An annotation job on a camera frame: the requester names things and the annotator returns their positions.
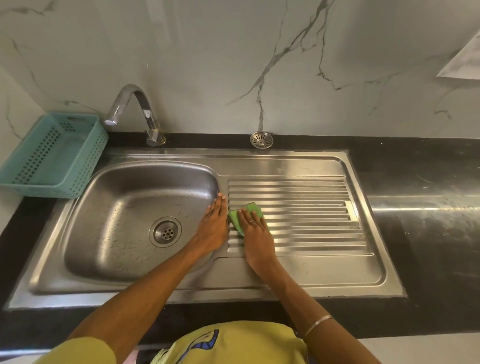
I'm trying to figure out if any steel sink drain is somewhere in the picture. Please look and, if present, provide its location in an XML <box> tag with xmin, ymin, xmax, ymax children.
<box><xmin>149</xmin><ymin>217</ymin><xmax>183</xmax><ymax>248</ymax></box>

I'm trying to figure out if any person's right forearm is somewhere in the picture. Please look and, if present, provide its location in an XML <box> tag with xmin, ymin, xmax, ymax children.
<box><xmin>249</xmin><ymin>258</ymin><xmax>382</xmax><ymax>364</ymax></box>

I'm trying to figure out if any person's left hand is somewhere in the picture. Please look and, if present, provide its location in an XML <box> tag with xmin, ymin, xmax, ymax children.
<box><xmin>190</xmin><ymin>193</ymin><xmax>229</xmax><ymax>253</ymax></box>

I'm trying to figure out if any teal plastic basket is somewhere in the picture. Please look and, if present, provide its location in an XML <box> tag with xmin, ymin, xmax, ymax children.
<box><xmin>0</xmin><ymin>112</ymin><xmax>110</xmax><ymax>199</ymax></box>

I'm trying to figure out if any white paper sheet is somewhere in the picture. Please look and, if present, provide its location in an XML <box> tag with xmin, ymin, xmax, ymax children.
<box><xmin>436</xmin><ymin>35</ymin><xmax>480</xmax><ymax>80</ymax></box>

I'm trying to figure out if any green scrub pad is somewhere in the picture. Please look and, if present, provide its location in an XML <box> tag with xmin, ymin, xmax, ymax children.
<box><xmin>229</xmin><ymin>202</ymin><xmax>264</xmax><ymax>238</ymax></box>

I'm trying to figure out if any stainless steel sink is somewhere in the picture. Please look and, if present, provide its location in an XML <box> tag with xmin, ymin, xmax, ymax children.
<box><xmin>7</xmin><ymin>148</ymin><xmax>408</xmax><ymax>310</ymax></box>

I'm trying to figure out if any silver bangle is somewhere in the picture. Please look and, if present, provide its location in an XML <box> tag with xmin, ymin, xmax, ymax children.
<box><xmin>303</xmin><ymin>315</ymin><xmax>335</xmax><ymax>338</ymax></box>

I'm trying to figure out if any person's right hand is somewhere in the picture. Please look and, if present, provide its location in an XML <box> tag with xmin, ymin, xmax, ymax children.
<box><xmin>237</xmin><ymin>208</ymin><xmax>280</xmax><ymax>275</ymax></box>

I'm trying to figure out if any chrome faucet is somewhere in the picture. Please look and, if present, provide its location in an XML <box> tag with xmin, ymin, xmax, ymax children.
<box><xmin>104</xmin><ymin>84</ymin><xmax>167</xmax><ymax>147</ymax></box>

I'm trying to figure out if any loose steel sink strainer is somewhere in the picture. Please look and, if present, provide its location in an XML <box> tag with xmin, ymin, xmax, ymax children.
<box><xmin>250</xmin><ymin>131</ymin><xmax>274</xmax><ymax>150</ymax></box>

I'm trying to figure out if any yellow shirt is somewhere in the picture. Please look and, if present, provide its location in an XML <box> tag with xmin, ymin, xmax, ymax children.
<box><xmin>34</xmin><ymin>320</ymin><xmax>313</xmax><ymax>364</ymax></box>

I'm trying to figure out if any person's left forearm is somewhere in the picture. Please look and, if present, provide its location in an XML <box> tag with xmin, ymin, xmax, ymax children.
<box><xmin>65</xmin><ymin>242</ymin><xmax>218</xmax><ymax>364</ymax></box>

